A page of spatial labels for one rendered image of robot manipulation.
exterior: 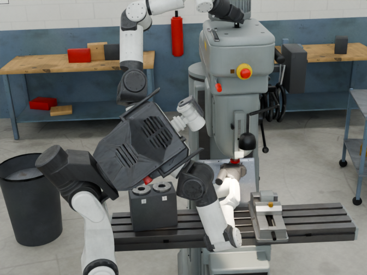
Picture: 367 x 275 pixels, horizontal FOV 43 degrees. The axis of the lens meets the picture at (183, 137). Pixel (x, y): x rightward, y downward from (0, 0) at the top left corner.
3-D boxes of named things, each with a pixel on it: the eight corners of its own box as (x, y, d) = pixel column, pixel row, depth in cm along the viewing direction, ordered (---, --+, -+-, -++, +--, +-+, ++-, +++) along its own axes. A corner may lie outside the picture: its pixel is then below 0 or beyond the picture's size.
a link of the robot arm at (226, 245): (238, 211, 199) (241, 253, 187) (216, 215, 203) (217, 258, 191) (230, 199, 192) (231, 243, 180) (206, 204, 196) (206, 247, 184)
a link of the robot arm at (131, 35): (124, 15, 192) (124, 68, 189) (116, 1, 179) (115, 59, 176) (152, 12, 190) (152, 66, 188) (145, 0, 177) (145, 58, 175)
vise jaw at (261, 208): (282, 214, 226) (282, 207, 225) (255, 215, 227) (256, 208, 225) (279, 208, 232) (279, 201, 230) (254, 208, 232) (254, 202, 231)
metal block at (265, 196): (273, 205, 231) (273, 195, 229) (260, 206, 232) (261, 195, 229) (271, 200, 236) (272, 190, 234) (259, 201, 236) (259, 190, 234)
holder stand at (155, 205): (177, 225, 233) (176, 190, 225) (133, 232, 229) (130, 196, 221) (172, 213, 244) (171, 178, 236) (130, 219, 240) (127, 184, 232)
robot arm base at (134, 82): (123, 106, 170) (153, 99, 173) (113, 72, 171) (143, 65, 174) (118, 113, 185) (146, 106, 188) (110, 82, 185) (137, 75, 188)
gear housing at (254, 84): (268, 94, 198) (270, 70, 194) (211, 96, 198) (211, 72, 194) (255, 72, 229) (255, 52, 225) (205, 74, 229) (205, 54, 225)
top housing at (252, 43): (276, 76, 186) (278, 36, 179) (210, 79, 185) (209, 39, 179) (256, 50, 229) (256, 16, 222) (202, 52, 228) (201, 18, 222)
